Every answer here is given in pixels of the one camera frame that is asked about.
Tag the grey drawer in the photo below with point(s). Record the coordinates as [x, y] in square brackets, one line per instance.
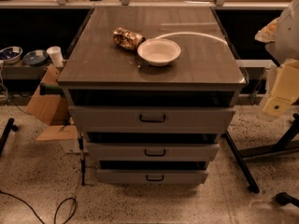
[121, 119]
[152, 152]
[151, 176]

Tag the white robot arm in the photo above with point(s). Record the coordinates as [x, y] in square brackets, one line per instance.
[281, 36]

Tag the patterned glass jar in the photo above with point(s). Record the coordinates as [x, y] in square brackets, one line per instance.
[127, 39]

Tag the black clamp rod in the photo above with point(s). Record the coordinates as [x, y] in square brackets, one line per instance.
[82, 157]

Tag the brown cardboard box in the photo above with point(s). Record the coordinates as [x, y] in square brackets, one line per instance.
[52, 110]

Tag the white paper cup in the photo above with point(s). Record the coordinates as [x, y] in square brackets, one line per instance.
[55, 55]

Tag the dark blue bowl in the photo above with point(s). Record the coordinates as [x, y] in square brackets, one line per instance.
[35, 58]

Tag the black stand leg left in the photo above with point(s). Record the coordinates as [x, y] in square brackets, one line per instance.
[11, 126]

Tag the blue and white bowl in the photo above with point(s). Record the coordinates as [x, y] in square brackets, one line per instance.
[10, 55]

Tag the black foot bottom right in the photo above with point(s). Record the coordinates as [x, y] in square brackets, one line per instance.
[284, 198]

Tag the green handled tool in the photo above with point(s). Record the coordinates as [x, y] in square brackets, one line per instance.
[50, 89]

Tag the black table leg frame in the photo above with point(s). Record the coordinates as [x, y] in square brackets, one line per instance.
[285, 143]

